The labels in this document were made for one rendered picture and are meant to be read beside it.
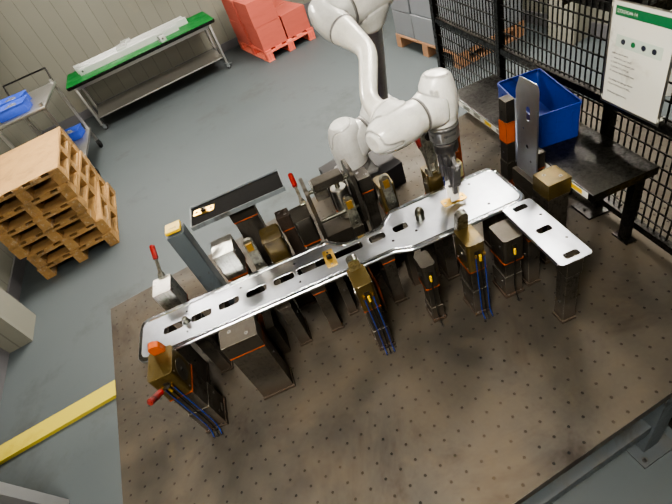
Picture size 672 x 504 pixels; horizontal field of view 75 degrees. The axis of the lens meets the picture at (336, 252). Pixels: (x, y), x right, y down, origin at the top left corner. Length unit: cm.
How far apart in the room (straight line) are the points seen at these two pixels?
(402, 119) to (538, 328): 81
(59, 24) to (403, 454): 728
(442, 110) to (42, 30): 699
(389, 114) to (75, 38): 687
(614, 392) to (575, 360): 13
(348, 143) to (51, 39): 629
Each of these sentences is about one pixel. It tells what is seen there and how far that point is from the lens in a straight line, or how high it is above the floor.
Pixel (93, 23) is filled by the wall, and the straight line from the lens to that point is 780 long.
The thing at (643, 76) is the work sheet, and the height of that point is 127.
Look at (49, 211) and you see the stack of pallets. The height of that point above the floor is 53.
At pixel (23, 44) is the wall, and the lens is 791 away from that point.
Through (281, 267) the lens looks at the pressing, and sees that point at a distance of 154.
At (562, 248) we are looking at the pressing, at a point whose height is 100.
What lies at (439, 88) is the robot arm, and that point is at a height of 144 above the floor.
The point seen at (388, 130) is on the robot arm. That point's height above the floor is 141.
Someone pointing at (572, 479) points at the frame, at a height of 23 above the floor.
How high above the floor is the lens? 201
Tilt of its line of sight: 42 degrees down
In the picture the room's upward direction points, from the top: 23 degrees counter-clockwise
